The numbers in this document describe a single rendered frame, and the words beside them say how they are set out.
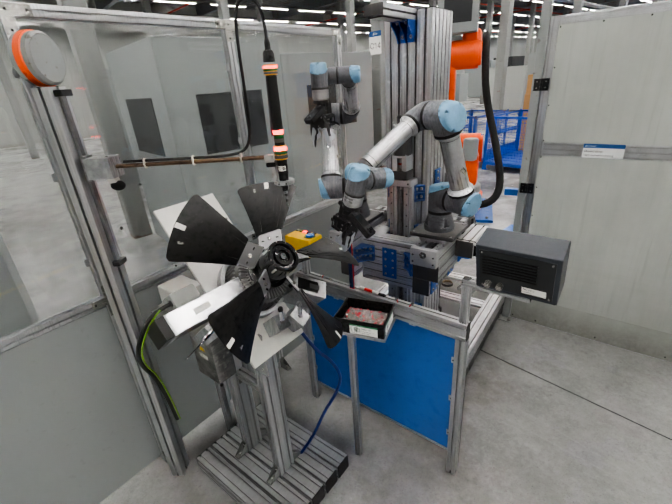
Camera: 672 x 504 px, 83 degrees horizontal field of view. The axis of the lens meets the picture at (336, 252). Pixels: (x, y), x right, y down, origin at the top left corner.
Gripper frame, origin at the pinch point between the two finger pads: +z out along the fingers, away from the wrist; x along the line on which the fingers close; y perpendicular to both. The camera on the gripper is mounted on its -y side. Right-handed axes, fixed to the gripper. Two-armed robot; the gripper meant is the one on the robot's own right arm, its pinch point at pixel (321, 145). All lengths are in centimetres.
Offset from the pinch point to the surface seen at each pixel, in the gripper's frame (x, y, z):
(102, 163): 22, -88, -8
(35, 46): 29, -93, -43
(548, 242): -102, -14, 23
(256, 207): -9, -51, 14
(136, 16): 45, -51, -55
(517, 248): -95, -20, 25
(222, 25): 45, -11, -54
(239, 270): -15, -68, 32
